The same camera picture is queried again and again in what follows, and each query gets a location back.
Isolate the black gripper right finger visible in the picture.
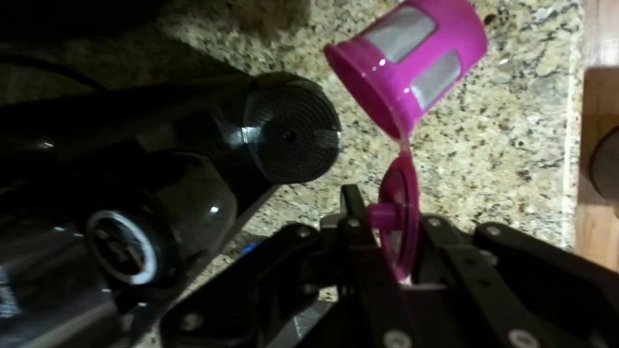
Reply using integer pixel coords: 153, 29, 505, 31
412, 214, 619, 348

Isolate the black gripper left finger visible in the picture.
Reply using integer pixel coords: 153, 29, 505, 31
160, 185, 414, 348

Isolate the purple reusable coffee pod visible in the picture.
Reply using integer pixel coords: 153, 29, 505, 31
323, 0, 487, 280

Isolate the black Keurig coffee machine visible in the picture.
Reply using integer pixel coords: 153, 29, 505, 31
0, 63, 340, 348

